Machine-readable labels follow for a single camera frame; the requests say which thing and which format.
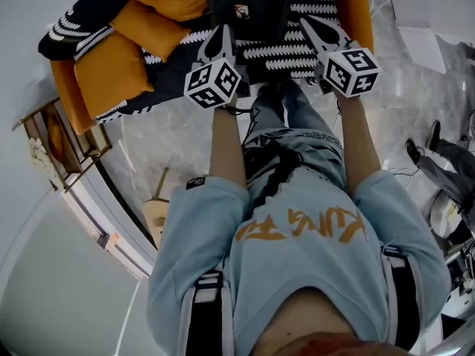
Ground person's left forearm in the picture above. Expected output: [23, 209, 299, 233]
[207, 105, 249, 191]

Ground light blue printed t-shirt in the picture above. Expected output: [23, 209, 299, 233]
[145, 168, 453, 356]

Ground black garment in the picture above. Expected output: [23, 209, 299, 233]
[202, 0, 298, 47]

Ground wooden slatted rack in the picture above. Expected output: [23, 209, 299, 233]
[19, 99, 113, 195]

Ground white round stool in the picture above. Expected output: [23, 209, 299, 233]
[429, 190, 467, 237]

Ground person's grey-blue jeans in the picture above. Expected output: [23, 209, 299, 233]
[242, 81, 349, 185]

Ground black white patterned blanket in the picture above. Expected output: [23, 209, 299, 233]
[38, 0, 341, 125]

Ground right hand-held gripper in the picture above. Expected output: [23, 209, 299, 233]
[298, 16, 383, 99]

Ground round wooden table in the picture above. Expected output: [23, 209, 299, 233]
[142, 166, 172, 251]

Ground black grey chest harness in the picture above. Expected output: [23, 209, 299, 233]
[177, 245, 424, 356]

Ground person's neck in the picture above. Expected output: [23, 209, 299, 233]
[252, 286, 372, 356]

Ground person's right forearm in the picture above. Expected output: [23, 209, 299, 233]
[338, 93, 384, 197]

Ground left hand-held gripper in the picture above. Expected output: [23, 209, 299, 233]
[183, 23, 252, 110]

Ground orange sofa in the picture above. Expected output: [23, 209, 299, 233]
[39, 0, 375, 136]

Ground small orange cushion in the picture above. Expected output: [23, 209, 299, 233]
[108, 0, 193, 65]

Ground white box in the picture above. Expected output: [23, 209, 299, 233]
[390, 0, 475, 74]

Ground white door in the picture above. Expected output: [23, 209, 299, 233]
[0, 183, 157, 356]

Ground large orange cushion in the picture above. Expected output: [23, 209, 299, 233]
[73, 30, 156, 121]

